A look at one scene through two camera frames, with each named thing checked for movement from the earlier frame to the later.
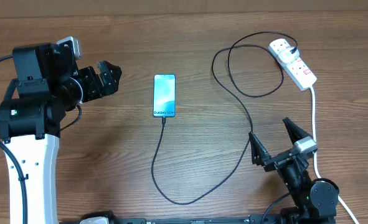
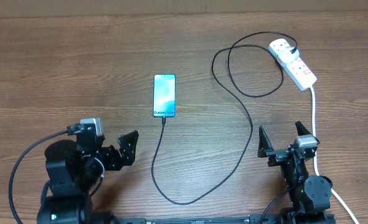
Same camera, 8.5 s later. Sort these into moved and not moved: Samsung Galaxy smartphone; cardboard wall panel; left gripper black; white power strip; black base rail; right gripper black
Moved: right gripper black; left gripper black
Not moved: white power strip; Samsung Galaxy smartphone; cardboard wall panel; black base rail
